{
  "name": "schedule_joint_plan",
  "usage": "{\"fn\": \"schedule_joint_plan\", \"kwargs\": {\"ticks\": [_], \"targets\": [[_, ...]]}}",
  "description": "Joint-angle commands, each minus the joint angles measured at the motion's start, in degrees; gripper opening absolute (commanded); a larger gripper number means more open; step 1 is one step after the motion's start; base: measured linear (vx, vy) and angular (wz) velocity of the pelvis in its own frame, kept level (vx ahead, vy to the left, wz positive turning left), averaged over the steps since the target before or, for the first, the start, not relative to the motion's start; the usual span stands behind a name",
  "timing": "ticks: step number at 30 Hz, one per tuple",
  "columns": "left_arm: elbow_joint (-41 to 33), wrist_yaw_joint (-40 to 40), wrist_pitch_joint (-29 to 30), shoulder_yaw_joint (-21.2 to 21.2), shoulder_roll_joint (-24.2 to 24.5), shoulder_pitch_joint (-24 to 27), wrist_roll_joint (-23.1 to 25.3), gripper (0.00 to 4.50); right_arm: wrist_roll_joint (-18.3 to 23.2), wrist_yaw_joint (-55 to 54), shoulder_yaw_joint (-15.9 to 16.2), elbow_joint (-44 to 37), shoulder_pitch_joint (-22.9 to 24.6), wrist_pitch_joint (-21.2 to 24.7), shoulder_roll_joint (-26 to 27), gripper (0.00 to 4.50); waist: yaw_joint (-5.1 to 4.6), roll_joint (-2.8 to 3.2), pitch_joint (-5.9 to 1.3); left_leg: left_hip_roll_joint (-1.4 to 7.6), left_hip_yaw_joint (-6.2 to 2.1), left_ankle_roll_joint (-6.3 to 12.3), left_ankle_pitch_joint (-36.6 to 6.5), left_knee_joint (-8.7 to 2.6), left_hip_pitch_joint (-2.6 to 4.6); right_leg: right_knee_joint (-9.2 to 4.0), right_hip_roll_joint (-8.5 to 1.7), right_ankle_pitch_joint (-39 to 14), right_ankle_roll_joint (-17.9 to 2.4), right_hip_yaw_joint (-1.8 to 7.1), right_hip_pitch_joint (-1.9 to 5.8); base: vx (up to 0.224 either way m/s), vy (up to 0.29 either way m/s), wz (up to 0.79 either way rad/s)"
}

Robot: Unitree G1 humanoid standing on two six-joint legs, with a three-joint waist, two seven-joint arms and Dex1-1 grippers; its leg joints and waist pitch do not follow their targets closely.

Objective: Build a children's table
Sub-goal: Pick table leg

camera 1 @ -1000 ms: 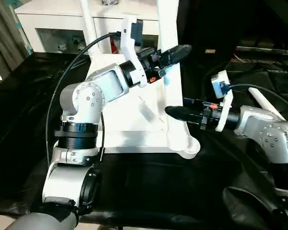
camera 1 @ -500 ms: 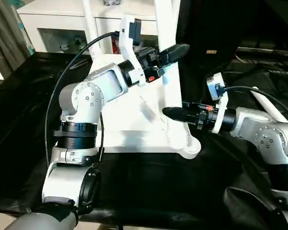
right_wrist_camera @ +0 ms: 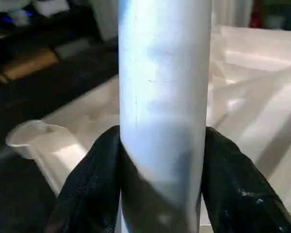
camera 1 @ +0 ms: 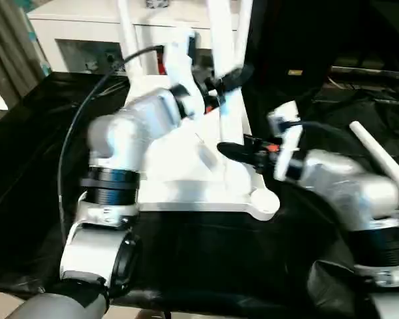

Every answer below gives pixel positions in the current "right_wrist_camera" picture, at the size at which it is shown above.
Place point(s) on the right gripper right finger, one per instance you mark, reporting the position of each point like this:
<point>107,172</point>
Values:
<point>237,189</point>

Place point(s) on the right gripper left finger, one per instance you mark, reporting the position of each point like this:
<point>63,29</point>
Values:
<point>92,184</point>

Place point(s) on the white plastic table top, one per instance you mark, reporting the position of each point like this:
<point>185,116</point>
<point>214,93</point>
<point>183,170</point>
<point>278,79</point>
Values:
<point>257,97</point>

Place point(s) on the white plastic table leg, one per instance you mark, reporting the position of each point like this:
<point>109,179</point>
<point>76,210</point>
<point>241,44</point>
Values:
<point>165,85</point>

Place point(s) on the brown cylindrical rod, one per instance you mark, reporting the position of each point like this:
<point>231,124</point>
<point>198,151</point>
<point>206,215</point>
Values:
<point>26,65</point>

